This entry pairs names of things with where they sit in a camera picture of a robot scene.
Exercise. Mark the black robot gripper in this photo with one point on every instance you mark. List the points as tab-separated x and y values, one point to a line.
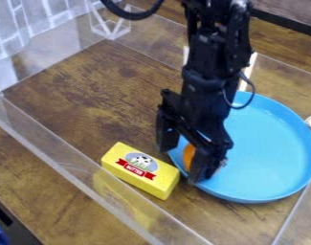
194	113

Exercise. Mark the orange ball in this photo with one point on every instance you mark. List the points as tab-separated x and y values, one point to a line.
189	153

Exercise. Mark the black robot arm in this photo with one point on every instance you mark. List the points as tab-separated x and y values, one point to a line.
218	37

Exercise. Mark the blue round tray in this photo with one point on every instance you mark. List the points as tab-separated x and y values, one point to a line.
269	165

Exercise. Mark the yellow toy butter block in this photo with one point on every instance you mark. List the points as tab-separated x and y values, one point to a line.
141	170

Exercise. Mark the clear acrylic triangular bracket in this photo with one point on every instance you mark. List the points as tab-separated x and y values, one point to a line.
105	24

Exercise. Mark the clear acrylic enclosure wall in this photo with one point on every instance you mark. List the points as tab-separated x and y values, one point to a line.
77	93

